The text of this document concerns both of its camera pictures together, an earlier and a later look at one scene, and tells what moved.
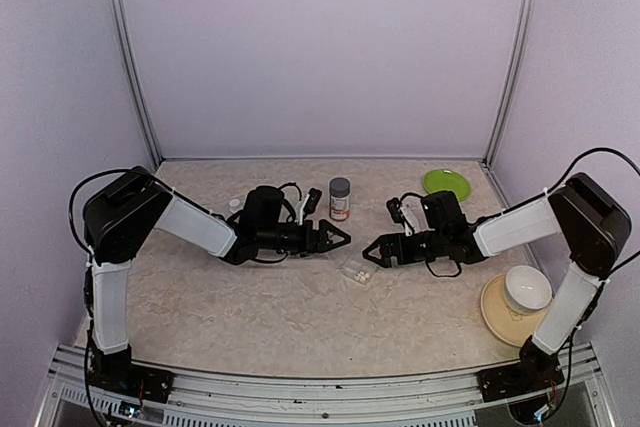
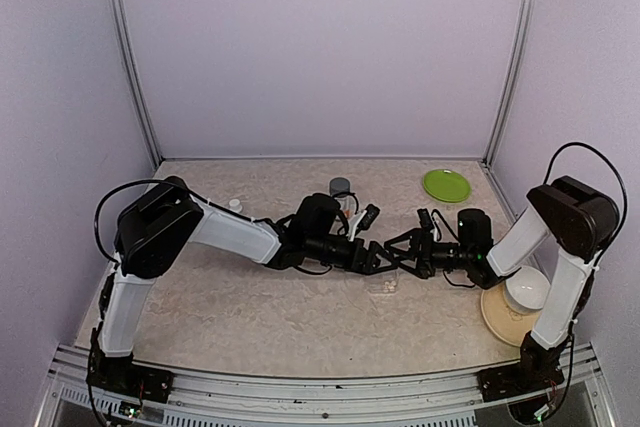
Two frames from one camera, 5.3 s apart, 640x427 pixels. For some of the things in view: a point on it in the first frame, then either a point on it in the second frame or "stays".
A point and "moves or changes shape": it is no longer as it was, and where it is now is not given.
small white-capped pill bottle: [235, 205] stays
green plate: [447, 180] stays
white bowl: [527, 289] stays
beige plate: [510, 325] stays
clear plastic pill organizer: [358, 267] moves or changes shape
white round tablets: [361, 276] to [389, 286]
